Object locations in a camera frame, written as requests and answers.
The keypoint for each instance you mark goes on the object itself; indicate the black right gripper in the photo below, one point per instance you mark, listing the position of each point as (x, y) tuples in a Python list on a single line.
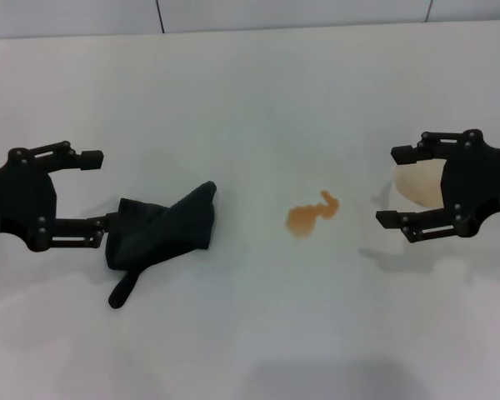
[(483, 179)]

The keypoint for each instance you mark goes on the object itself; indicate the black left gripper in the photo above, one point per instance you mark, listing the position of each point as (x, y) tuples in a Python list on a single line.
[(16, 200)]

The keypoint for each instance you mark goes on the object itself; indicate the dark rag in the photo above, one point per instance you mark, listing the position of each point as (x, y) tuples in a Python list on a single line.
[(171, 225)]

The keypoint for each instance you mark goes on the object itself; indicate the orange liquid stain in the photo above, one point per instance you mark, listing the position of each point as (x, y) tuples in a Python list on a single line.
[(304, 218)]

